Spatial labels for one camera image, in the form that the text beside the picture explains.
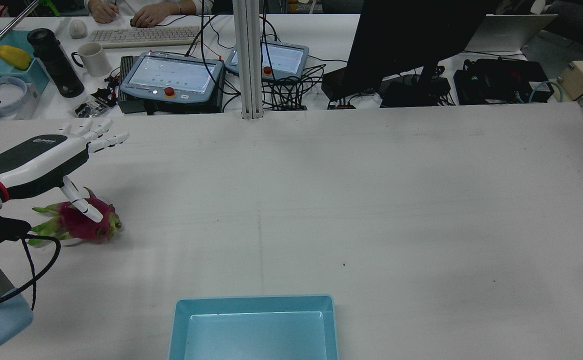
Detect person's right hand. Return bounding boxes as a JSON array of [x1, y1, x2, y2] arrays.
[[91, 1, 121, 25]]

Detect person's left hand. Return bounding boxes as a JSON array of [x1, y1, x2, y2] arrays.
[[131, 8, 173, 29]]

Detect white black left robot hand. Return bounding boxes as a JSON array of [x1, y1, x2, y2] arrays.
[[0, 118, 130, 224]]

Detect pink dragon fruit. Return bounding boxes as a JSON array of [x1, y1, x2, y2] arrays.
[[27, 187, 123, 247]]

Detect person's left forearm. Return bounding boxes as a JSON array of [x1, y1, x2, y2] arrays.
[[164, 0, 213, 16]]

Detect beige computer keyboard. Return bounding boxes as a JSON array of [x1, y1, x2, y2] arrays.
[[88, 26, 203, 50]]

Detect white computer mouse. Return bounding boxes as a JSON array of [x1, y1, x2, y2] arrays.
[[68, 19, 89, 40]]

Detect white ceramic mug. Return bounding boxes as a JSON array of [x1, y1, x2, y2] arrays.
[[71, 41, 113, 78]]

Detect small white box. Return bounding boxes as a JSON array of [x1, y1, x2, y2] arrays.
[[14, 82, 41, 121]]

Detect grey teach pendant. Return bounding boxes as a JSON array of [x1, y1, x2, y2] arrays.
[[119, 51, 225, 106], [224, 41, 310, 82]]

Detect black drink bottle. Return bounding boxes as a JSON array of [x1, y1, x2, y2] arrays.
[[27, 28, 85, 99]]

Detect bag of black parts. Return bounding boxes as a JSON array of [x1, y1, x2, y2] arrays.
[[73, 87, 119, 119]]

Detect thin metal rod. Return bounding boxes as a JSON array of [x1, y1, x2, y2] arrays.
[[0, 0, 40, 65]]

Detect yellow fruit toy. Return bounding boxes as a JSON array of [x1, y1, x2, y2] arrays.
[[0, 44, 33, 71]]

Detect small black box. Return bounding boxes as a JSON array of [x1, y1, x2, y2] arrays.
[[321, 66, 360, 110]]

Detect black computer monitor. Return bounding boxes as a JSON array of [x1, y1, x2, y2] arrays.
[[344, 0, 499, 96]]

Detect black power adapter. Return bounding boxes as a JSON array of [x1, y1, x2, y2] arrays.
[[379, 75, 454, 109]]

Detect light blue plastic bin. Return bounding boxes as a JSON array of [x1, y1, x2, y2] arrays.
[[168, 294, 339, 360]]

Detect black electronics box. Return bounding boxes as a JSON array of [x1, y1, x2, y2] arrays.
[[453, 58, 556, 106]]

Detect silver laptop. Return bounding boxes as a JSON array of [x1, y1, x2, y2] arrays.
[[464, 14, 559, 54]]

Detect dark office chair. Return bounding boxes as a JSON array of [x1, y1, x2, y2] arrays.
[[536, 0, 583, 54]]

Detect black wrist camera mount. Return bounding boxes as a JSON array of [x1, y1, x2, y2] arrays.
[[0, 212, 33, 245]]

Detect vertical aluminium post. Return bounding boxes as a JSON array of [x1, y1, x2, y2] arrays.
[[231, 0, 266, 121]]

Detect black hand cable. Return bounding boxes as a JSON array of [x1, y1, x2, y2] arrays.
[[0, 234, 63, 317]]

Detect black desk cable bundle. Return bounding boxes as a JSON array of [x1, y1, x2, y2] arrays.
[[261, 62, 329, 112]]

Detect teal cable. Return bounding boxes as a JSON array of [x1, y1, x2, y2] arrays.
[[528, 80, 566, 104]]

